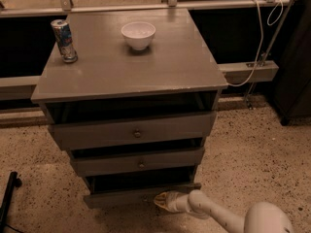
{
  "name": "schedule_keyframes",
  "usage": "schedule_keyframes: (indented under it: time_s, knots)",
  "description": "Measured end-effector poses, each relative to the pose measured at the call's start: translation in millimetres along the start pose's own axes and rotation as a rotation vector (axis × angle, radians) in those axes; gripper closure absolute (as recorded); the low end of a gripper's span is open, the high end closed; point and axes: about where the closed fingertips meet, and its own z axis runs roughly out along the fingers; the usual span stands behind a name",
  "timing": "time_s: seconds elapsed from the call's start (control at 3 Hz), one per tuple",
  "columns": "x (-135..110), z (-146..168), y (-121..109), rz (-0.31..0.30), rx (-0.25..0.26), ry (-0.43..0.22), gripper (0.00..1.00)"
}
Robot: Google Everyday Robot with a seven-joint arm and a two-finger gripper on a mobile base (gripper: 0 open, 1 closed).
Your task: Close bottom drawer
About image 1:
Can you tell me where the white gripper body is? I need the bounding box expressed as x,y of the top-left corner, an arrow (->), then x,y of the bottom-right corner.
166,191 -> 190,213

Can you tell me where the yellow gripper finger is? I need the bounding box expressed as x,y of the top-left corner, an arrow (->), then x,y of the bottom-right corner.
154,191 -> 173,211

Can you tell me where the grey bottom drawer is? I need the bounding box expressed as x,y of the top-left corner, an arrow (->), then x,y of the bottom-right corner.
84,166 -> 201,209

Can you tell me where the grey drawer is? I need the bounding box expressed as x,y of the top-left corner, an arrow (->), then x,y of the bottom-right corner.
84,166 -> 201,209
49,112 -> 216,150
71,147 -> 204,177

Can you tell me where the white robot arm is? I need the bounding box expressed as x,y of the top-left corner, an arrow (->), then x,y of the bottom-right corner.
154,189 -> 294,233

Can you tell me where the grey middle drawer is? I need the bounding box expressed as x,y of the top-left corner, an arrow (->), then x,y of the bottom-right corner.
71,147 -> 204,177

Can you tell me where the grey top drawer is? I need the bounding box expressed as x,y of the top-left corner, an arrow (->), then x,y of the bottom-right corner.
49,112 -> 216,150

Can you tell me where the grey wooden drawer cabinet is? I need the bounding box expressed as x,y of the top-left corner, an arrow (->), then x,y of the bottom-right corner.
30,8 -> 228,190

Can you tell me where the thin metal diagonal rod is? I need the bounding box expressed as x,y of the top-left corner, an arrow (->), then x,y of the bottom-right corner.
244,0 -> 295,110

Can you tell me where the black stand leg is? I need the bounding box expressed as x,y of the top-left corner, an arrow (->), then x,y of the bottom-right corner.
0,172 -> 22,233

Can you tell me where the white ceramic bowl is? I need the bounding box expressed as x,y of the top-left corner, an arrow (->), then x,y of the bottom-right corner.
121,21 -> 156,50

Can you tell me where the dark cabinet at right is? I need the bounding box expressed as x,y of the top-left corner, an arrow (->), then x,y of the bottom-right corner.
272,0 -> 311,125

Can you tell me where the blue silver drink can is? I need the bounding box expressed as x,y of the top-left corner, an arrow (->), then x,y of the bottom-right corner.
51,19 -> 78,63

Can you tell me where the metal rail frame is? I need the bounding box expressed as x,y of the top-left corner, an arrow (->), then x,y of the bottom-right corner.
1,0 -> 292,103

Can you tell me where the white cable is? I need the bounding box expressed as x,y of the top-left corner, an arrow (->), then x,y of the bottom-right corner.
226,0 -> 284,88

